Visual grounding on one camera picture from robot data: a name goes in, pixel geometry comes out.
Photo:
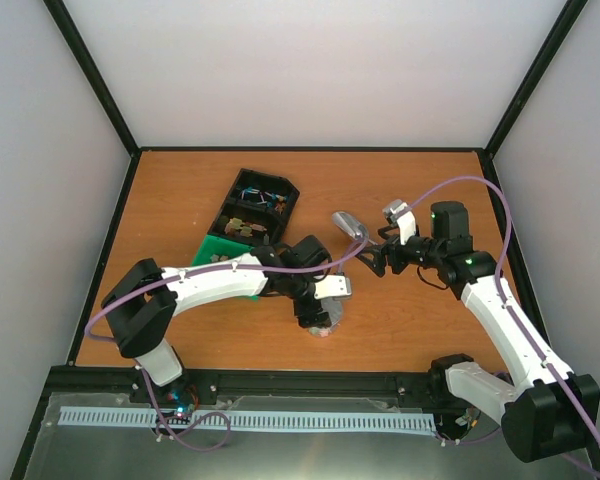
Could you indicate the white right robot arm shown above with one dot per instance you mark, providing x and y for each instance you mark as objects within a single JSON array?
[{"x": 544, "y": 408}]

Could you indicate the silver jar lid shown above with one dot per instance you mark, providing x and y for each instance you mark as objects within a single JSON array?
[{"x": 334, "y": 308}]

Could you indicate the clear plastic jar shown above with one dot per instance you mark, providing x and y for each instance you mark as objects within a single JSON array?
[{"x": 320, "y": 332}]

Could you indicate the green plastic bin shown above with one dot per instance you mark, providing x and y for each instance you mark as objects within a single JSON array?
[{"x": 214, "y": 249}]

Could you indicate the black plastic bin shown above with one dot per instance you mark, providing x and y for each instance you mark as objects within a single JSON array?
[{"x": 256, "y": 210}]

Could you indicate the metal scoop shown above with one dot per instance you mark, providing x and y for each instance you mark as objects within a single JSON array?
[{"x": 351, "y": 226}]

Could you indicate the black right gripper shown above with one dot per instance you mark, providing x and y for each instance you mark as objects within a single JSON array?
[{"x": 393, "y": 249}]

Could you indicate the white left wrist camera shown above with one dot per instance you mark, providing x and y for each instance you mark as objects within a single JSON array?
[{"x": 335, "y": 286}]

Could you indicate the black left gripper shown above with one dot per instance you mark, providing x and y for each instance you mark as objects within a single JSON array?
[{"x": 302, "y": 313}]

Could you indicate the light blue cable duct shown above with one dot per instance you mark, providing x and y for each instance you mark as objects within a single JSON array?
[{"x": 262, "y": 421}]

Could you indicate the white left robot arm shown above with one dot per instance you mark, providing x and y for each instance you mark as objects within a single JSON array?
[{"x": 141, "y": 306}]

